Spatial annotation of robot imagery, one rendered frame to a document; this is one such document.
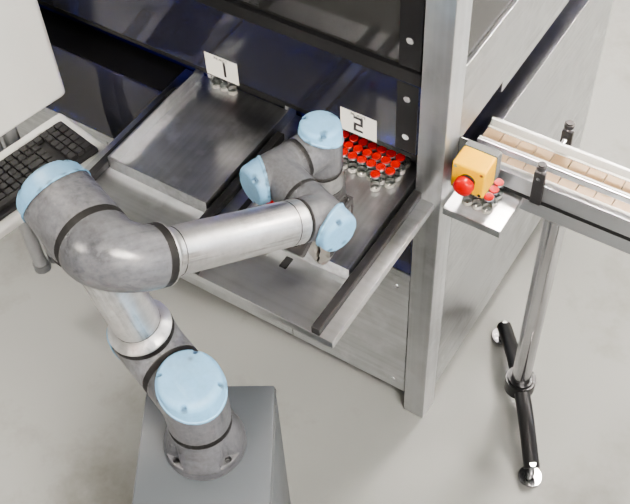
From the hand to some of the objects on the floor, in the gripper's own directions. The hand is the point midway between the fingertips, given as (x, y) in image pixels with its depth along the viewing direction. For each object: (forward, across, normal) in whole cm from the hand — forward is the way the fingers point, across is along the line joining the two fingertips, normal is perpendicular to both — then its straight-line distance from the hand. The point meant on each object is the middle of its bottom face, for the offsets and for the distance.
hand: (319, 261), depth 202 cm
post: (+91, -9, -32) cm, 97 cm away
